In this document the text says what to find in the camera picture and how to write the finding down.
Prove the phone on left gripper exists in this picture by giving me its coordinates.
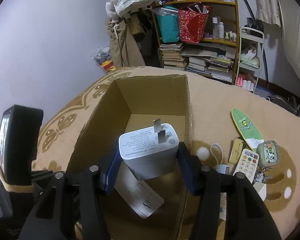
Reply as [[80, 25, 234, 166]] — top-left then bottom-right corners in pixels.
[[0, 105, 44, 186]]

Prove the brown cardboard box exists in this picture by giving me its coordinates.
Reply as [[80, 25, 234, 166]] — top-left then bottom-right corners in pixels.
[[67, 74, 192, 239]]

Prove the beige rectangular tag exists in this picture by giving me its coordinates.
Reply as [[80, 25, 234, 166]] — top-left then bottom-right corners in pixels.
[[229, 138, 245, 164]]

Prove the beige patterned rug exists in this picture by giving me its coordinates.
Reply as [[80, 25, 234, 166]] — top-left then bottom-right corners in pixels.
[[32, 67, 300, 239]]

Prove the light blue device with loop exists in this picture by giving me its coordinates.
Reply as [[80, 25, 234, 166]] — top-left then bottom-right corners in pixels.
[[210, 143, 230, 175]]

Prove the white remote control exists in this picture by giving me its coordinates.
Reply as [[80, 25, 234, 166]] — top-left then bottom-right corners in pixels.
[[233, 148, 259, 183]]

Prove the teal bag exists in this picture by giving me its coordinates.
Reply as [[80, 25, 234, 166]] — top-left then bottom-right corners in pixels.
[[152, 6, 179, 43]]

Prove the green earbud case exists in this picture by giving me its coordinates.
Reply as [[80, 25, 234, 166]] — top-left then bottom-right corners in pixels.
[[256, 140, 280, 168]]

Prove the white flat box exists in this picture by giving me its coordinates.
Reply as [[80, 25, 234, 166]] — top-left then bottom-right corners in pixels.
[[115, 163, 165, 219]]

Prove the plastic bag of toys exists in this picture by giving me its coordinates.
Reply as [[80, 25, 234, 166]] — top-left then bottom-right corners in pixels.
[[91, 46, 116, 72]]

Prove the white power adapter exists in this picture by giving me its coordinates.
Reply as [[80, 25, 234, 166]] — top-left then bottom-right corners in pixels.
[[119, 119, 179, 180]]

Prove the green mini skateboard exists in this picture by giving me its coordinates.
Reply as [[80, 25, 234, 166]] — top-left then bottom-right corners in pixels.
[[231, 108, 264, 152]]

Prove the wooden bookshelf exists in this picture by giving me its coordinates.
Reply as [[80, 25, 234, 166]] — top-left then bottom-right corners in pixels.
[[165, 0, 239, 85]]

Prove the tan hanging coat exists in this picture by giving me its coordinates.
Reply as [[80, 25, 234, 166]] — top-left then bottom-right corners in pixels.
[[106, 13, 146, 68]]

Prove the stack of books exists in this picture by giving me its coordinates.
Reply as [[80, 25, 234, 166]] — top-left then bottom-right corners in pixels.
[[159, 42, 189, 69]]

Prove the white wire cart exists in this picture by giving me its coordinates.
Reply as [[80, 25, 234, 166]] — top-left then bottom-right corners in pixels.
[[235, 27, 264, 93]]

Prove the red gift bag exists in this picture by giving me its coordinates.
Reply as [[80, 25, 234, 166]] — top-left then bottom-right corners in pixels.
[[178, 2, 210, 44]]

